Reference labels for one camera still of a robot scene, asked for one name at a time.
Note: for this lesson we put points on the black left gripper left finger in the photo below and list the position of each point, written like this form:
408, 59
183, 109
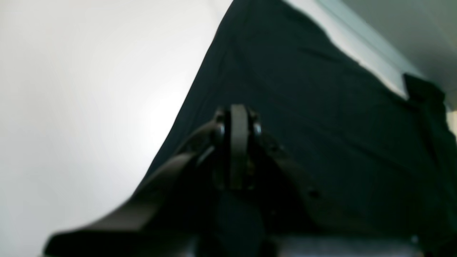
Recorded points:
166, 215

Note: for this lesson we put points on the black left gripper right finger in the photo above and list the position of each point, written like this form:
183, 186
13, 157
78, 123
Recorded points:
300, 220

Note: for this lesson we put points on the black T-shirt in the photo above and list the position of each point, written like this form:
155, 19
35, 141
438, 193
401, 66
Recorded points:
391, 160

